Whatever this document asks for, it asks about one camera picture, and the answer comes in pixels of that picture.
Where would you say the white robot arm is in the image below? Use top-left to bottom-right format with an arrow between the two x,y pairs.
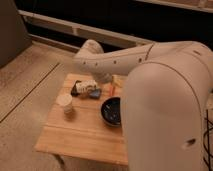
74,40 -> 213,171

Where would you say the small clear bottle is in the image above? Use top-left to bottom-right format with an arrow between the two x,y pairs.
56,93 -> 73,114

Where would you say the blue sponge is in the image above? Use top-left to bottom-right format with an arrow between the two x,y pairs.
89,89 -> 102,99

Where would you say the orange pen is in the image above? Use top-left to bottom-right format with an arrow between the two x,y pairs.
109,84 -> 115,97

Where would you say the black bowl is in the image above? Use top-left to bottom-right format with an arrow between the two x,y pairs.
101,97 -> 121,127

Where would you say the wooden table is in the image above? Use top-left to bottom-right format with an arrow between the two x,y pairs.
34,73 -> 130,167

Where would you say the grey cabinet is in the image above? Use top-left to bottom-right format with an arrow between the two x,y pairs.
0,0 -> 32,68

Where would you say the white shelf rail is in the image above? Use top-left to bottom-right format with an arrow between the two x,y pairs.
19,10 -> 153,48

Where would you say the black wire basket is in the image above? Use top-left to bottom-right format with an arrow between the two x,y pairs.
203,111 -> 213,171

